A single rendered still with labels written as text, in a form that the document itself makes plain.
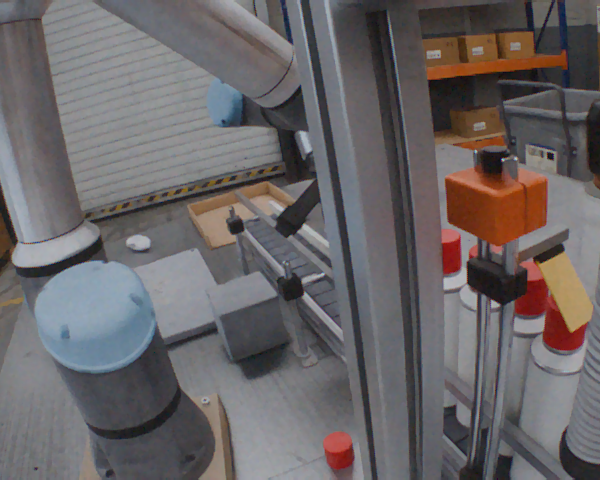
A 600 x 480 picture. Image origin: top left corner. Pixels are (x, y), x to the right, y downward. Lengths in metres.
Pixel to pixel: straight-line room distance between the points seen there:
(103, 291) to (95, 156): 4.36
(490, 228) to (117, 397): 0.35
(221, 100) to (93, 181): 4.26
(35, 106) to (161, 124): 4.13
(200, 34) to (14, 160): 0.23
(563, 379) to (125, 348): 0.36
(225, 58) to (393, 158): 0.28
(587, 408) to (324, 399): 0.48
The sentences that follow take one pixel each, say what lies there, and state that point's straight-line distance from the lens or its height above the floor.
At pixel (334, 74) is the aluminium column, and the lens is 0.20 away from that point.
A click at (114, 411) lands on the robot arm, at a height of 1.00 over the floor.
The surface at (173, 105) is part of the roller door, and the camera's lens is 4.60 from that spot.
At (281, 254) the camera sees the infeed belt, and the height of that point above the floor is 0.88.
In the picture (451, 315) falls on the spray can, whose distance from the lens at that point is 0.47.
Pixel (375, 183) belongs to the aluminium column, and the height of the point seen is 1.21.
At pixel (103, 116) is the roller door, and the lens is 4.71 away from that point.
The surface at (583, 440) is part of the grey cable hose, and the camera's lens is 0.23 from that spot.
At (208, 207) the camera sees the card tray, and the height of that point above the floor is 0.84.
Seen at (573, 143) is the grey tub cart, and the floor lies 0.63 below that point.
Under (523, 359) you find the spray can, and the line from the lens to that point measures 0.41.
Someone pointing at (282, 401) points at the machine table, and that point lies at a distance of 0.67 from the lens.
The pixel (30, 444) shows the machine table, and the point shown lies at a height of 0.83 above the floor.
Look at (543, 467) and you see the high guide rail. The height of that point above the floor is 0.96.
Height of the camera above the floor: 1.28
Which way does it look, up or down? 23 degrees down
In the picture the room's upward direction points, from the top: 11 degrees counter-clockwise
